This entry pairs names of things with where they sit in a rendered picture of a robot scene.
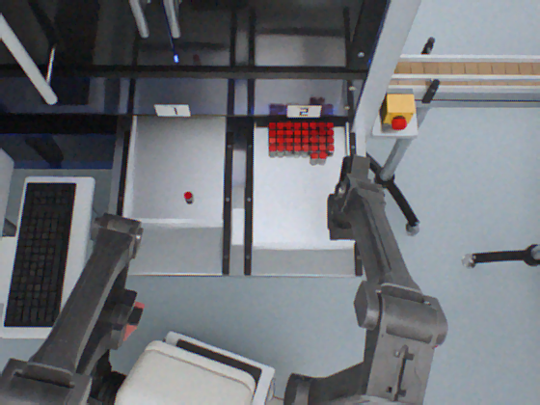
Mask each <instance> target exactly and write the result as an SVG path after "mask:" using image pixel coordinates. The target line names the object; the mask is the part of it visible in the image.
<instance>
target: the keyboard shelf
mask: <svg viewBox="0 0 540 405"><path fill-rule="evenodd" d="M27 182H75V183H77V188H76V196H75V204H74V211H72V219H71V226H70V235H69V242H68V249H67V264H66V272H65V278H64V286H63V293H62V302H61V309H60V312H61V310H62V308H63V306H64V304H65V302H66V301H67V299H68V296H69V294H70V292H71V290H72V288H73V286H74V285H75V284H76V283H77V281H78V279H79V277H80V275H81V273H82V271H83V269H84V267H85V265H86V257H87V249H88V241H89V233H90V223H91V216H92V208H93V199H94V190H95V180H94V179H93V178H92V177H57V176H28V177H26V178H25V182H24V188H23V194H22V201H21V207H20V212H19V218H18V224H17V230H16V237H1V241H0V304H4V308H3V313H2V319H1V326H0V337H1V338H47V337H48V335H49V334H50V332H51V330H52V328H5V327H3V323H4V317H5V311H6V306H7V300H8V294H9V287H10V281H11V276H12V275H13V270H14V258H15V252H16V246H17V240H18V234H19V227H20V221H21V215H22V209H23V204H24V197H25V191H26V185H27Z"/></svg>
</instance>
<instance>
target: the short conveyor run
mask: <svg viewBox="0 0 540 405"><path fill-rule="evenodd" d="M435 41H436V40H435V38H434V37H428V40H427V42H426V44H425V45H424V47H423V48H422V50H421V53H420V55H401V56H400V58H399V61H397V63H396V66H395V69H394V72H393V75H392V77H391V82H390V84H389V86H388V88H413V89H414V101H415V105H416V107H418V108H540V56H528V55H431V52H432V50H433V47H434V44H435Z"/></svg>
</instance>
